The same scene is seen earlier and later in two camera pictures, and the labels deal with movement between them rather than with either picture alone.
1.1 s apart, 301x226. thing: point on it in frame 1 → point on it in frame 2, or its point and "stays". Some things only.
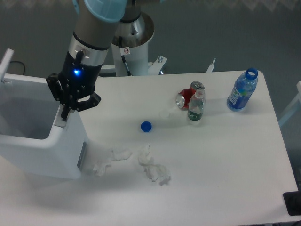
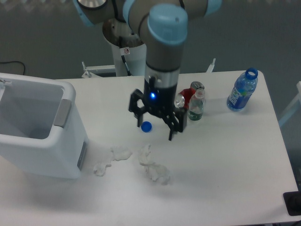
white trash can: [34, 136] stays
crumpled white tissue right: [154, 171] stays
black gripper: [77, 78] → [162, 100]
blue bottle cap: [146, 126] stays
